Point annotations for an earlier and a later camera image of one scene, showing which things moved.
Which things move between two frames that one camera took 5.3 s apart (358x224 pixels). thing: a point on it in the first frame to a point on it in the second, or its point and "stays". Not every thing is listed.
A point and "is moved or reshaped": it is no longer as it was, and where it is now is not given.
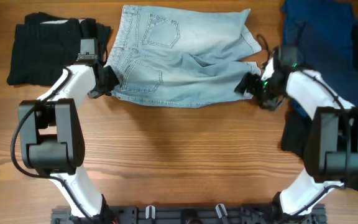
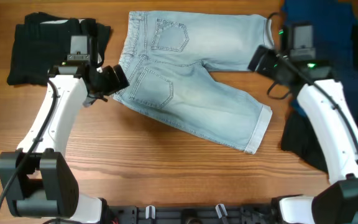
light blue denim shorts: x=182 y=56 is moved or reshaped
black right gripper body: x=261 y=89 to x=269 y=65
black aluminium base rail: x=189 y=214 stays
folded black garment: x=45 y=45 stays
